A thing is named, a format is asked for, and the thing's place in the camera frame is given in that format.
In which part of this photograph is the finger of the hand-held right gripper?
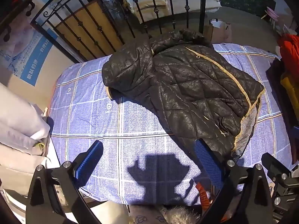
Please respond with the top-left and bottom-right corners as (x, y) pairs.
(261, 153), (299, 187)

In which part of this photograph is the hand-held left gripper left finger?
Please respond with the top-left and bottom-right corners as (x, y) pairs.
(25, 140), (104, 224)

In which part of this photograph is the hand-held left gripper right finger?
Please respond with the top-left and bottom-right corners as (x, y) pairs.
(194, 139), (275, 224)

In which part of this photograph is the black quilted jacket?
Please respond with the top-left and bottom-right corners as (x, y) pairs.
(102, 29), (266, 164)

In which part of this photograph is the blue plaid bedsheet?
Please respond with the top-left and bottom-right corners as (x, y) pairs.
(48, 42), (295, 207)

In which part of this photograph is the grey fur garment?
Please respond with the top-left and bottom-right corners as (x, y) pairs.
(161, 205), (201, 224)

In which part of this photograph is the yellow cloth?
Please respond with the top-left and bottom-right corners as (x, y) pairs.
(280, 72), (299, 119)

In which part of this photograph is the light grey cloth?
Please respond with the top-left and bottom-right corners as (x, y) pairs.
(0, 82), (50, 192)

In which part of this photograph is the red cloth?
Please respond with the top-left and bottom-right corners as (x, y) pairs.
(278, 34), (299, 82)

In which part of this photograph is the cardboard box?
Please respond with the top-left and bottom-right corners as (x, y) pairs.
(206, 19), (233, 43)

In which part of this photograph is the brown wooden panel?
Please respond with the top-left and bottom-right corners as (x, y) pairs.
(56, 0), (124, 61)

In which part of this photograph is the pink chair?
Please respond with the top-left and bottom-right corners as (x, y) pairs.
(261, 7), (279, 29)

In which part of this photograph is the white cushion with red print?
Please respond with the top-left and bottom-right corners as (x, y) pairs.
(123, 0), (222, 24)

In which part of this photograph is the dark wooden shelf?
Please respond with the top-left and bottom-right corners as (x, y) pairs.
(0, 0), (80, 42)

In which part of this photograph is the orange strap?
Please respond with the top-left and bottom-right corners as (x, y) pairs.
(195, 182), (212, 208)

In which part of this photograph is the blue and white wall poster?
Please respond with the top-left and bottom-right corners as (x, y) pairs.
(0, 16), (59, 87)

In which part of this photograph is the black iron bed frame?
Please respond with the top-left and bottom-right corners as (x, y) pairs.
(30, 0), (212, 63)

